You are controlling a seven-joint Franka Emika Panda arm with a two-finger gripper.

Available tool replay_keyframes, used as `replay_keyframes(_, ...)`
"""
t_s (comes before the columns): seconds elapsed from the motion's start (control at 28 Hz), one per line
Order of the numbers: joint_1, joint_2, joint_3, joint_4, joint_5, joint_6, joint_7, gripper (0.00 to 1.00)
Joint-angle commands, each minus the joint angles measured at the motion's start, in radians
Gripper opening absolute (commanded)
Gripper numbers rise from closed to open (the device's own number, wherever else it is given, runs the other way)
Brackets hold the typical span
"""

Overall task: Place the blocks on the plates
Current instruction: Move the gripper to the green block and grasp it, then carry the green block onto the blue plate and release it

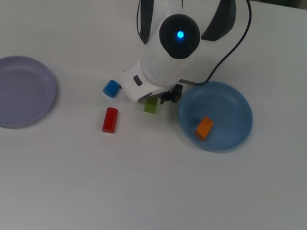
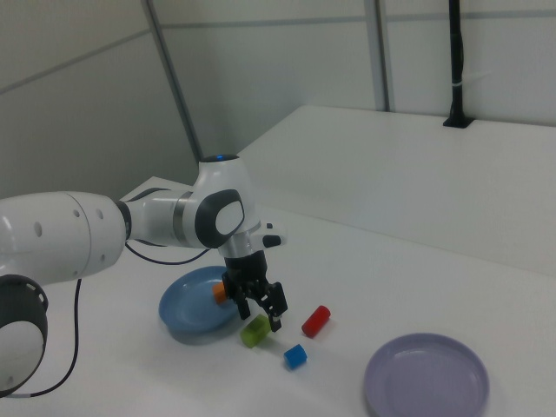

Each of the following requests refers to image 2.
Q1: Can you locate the red cylinder block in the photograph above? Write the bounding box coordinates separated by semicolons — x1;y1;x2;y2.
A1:
301;305;332;339

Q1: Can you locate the blue plate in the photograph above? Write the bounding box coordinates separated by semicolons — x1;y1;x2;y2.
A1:
158;265;248;336

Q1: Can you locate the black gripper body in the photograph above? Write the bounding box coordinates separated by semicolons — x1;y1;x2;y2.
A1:
222;250;271;301

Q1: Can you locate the black pole with clamp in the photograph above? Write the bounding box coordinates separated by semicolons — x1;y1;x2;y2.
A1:
442;0;474;129

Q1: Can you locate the small blue block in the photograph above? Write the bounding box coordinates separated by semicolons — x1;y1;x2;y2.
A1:
283;343;309;370

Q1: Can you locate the green rectangular block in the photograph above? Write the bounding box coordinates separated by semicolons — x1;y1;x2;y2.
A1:
240;314;273;349

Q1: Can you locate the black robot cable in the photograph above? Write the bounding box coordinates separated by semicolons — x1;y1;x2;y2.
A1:
8;241;216;399

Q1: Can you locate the purple plate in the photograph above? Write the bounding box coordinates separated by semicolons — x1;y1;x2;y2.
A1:
363;332;491;417

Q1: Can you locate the grey partition post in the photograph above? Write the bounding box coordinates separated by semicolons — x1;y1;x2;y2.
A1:
141;0;205;162
372;0;395;112

